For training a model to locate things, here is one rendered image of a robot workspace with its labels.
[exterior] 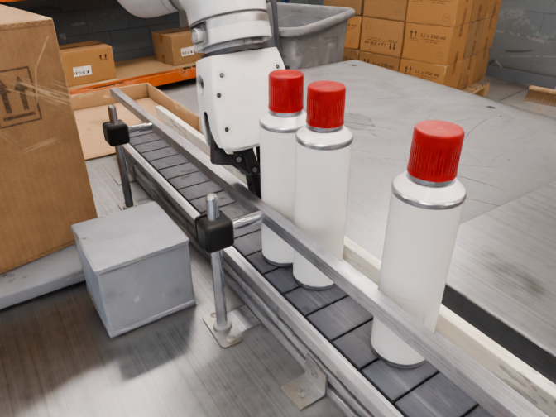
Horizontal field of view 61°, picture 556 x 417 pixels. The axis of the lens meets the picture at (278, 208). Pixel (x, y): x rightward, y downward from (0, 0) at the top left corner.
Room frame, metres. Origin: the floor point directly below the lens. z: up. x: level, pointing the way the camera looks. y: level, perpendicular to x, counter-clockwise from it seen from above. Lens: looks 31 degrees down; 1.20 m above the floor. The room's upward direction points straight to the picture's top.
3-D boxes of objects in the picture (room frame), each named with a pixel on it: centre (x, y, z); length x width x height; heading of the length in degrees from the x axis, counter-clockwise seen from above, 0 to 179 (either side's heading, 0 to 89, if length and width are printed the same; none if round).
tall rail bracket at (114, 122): (0.63, 0.21, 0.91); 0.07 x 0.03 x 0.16; 124
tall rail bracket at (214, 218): (0.38, 0.04, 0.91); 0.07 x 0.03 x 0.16; 124
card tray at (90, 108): (0.98, 0.35, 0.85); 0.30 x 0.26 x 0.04; 34
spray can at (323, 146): (0.40, -0.04, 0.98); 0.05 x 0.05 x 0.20
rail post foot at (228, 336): (0.37, 0.06, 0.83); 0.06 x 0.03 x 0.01; 31
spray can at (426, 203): (0.30, -0.11, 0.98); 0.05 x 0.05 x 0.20
